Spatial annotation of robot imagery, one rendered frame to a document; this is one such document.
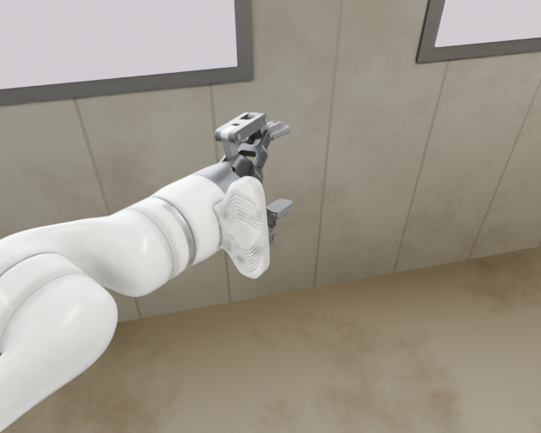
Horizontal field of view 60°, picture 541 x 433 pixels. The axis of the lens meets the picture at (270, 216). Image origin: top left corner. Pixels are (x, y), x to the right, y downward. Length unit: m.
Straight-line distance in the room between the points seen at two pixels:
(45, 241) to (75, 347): 0.08
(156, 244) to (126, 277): 0.03
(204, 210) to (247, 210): 0.04
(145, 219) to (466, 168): 1.82
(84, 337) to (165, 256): 0.09
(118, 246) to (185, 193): 0.08
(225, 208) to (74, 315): 0.16
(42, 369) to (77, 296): 0.05
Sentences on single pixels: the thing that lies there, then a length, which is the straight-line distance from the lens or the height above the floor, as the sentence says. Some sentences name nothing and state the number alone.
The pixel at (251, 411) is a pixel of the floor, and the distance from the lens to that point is 1.91.
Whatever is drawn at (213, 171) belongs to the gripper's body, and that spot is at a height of 1.46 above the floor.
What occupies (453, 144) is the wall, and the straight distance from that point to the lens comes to 1.98.
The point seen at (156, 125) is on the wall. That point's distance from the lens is 1.56.
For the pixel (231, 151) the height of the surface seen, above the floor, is 1.47.
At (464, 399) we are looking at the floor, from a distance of 2.07.
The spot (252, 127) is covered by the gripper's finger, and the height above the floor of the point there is 1.48.
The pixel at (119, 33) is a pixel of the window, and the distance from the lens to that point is 1.42.
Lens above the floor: 1.72
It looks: 42 degrees down
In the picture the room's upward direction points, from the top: straight up
